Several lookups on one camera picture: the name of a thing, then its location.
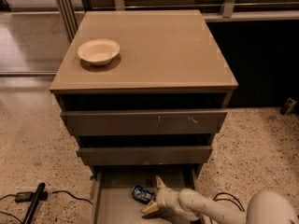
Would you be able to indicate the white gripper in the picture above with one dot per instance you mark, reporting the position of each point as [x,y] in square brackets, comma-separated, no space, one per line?
[163,197]

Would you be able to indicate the blue pepsi can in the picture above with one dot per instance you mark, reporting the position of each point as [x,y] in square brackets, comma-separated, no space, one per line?
[142,195]

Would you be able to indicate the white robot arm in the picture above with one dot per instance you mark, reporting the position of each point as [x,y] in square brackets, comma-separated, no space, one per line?
[265,207]

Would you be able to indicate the grey open bottom drawer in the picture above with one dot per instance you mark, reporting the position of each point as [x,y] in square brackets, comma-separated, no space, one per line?
[113,202]

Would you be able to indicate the grey top drawer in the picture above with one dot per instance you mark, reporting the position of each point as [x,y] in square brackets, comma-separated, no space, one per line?
[149,122]

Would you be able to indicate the grey middle drawer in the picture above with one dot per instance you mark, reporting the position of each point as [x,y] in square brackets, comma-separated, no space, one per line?
[144,155]

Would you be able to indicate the grey drawer cabinet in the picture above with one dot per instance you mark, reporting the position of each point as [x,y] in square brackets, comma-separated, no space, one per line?
[168,60]

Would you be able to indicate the black cylindrical tool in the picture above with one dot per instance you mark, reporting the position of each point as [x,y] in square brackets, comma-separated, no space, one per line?
[39,195]

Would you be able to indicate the black power adapter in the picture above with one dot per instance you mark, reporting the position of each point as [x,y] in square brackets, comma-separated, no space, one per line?
[22,197]

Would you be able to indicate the white paper bowl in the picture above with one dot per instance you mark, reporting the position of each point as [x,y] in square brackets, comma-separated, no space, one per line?
[99,51]

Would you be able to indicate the small dark floor device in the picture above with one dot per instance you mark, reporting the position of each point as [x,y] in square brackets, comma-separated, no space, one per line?
[288,106]

